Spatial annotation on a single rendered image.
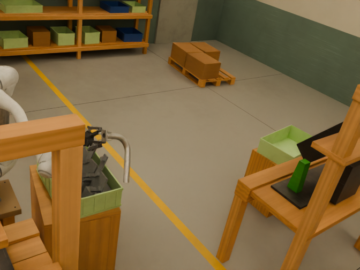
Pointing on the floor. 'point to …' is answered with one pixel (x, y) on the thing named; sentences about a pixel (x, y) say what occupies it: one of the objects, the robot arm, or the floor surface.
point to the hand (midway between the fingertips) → (105, 136)
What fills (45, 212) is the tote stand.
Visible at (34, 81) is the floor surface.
